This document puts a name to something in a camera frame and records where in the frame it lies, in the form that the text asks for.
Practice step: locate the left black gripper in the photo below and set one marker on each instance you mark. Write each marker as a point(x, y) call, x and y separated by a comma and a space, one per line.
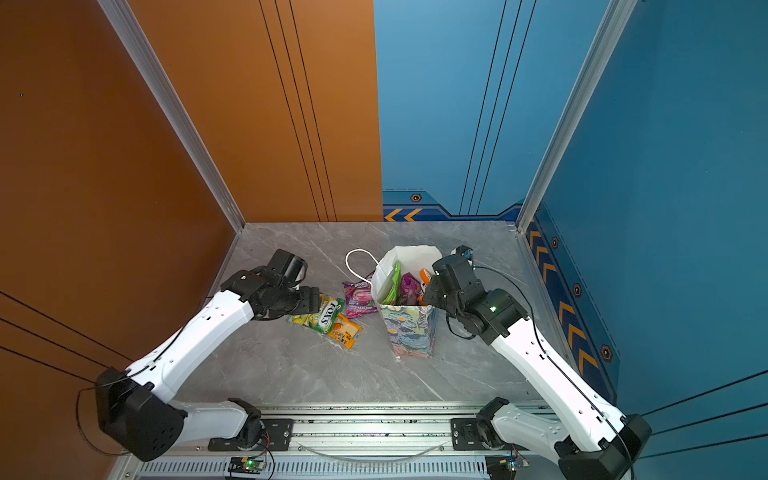
point(310, 303)

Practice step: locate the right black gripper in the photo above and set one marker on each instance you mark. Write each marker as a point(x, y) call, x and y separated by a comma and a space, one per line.
point(431, 295)

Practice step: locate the orange snack bag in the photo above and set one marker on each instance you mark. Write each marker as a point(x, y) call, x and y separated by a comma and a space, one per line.
point(425, 277)

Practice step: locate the purple grape candy bag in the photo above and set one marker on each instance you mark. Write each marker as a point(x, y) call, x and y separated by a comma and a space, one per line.
point(410, 291)

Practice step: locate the colourful white paper bag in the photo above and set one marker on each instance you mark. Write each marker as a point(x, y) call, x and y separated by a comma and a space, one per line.
point(411, 329)

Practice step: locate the green yellow Fox's candy bag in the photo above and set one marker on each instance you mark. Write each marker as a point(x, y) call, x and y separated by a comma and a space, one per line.
point(322, 321)

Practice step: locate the green Lays chips bag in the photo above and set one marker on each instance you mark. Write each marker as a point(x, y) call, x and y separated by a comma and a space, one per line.
point(394, 285)

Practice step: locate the small orange yellow snack pack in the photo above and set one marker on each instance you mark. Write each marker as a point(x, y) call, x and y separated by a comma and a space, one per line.
point(344, 331)

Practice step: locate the purple small snack bag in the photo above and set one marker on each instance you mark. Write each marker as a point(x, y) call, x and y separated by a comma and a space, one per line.
point(358, 299)

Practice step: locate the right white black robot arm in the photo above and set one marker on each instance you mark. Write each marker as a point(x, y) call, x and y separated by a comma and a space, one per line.
point(589, 438)

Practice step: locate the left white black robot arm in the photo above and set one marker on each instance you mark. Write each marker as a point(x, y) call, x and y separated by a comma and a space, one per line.
point(137, 407)

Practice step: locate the left green circuit board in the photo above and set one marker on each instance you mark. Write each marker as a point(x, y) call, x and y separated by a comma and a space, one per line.
point(246, 467)

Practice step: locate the green circuit board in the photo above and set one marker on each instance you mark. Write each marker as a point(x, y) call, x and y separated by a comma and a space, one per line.
point(246, 467)
point(505, 467)

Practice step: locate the right green circuit board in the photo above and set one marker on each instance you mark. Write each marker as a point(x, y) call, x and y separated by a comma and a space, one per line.
point(505, 467)

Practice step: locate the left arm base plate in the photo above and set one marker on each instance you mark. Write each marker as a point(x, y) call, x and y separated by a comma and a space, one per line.
point(271, 434)

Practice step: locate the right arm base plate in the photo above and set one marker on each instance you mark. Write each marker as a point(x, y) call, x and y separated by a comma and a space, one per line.
point(465, 436)

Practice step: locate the aluminium rail frame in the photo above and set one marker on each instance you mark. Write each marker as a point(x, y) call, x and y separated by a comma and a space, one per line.
point(351, 441)

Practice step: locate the right aluminium corner post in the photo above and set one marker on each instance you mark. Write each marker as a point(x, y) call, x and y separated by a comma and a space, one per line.
point(609, 32)

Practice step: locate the aluminium corner post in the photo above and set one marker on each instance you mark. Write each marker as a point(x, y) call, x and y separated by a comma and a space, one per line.
point(129, 31)
point(609, 32)

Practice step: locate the left aluminium corner post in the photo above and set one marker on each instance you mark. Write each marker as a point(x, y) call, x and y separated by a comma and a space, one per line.
point(129, 31)

